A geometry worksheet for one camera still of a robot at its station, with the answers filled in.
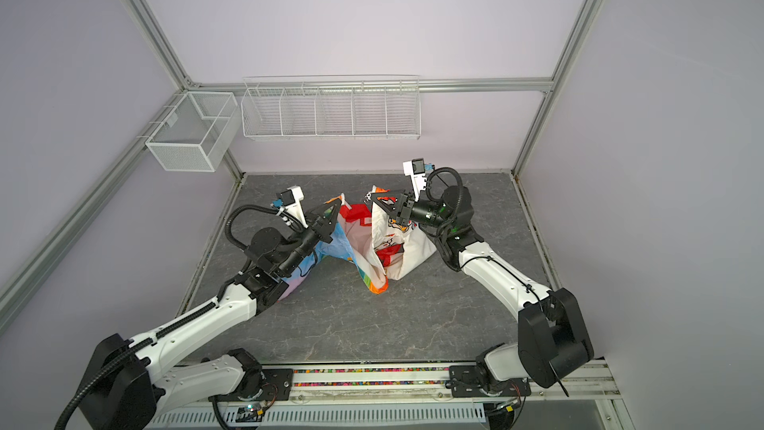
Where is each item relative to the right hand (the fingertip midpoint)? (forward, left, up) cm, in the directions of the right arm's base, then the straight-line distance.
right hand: (370, 200), depth 67 cm
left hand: (+1, +7, -2) cm, 7 cm away
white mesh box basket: (+40, +63, -10) cm, 75 cm away
